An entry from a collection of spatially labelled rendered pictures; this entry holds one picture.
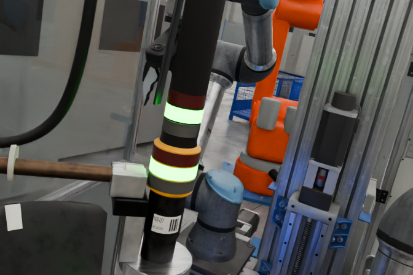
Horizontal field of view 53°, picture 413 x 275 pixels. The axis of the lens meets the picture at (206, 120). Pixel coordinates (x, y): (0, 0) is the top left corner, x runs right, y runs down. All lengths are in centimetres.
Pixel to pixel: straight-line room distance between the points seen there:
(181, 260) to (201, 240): 80
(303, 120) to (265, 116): 297
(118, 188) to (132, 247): 6
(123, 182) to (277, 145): 399
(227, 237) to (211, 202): 12
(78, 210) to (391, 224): 50
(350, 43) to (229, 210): 57
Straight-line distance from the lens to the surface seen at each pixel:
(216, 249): 122
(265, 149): 434
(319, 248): 125
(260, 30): 108
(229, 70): 130
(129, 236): 39
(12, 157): 37
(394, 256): 78
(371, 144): 124
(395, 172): 221
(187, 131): 36
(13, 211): 57
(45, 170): 37
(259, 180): 438
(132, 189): 37
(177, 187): 37
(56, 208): 57
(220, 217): 119
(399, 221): 76
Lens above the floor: 169
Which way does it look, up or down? 14 degrees down
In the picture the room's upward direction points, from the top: 12 degrees clockwise
